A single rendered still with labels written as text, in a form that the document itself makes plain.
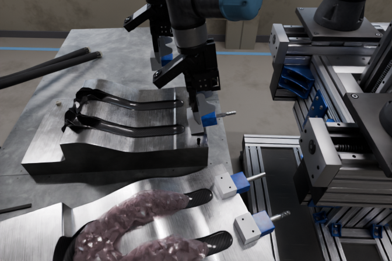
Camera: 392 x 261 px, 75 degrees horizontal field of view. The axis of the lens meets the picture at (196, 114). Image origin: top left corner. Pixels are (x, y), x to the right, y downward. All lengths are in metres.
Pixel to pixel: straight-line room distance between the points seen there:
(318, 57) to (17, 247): 0.97
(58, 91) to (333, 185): 0.96
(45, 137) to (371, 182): 0.84
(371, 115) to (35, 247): 0.73
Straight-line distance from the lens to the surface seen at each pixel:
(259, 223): 0.62
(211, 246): 0.61
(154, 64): 0.91
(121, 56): 1.24
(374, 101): 0.72
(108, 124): 0.75
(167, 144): 0.70
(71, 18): 3.21
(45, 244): 0.62
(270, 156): 1.57
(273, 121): 2.06
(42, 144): 0.85
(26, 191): 0.85
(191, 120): 0.68
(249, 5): 0.47
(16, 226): 0.67
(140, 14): 0.83
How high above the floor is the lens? 1.43
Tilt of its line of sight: 45 degrees down
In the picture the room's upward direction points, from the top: straight up
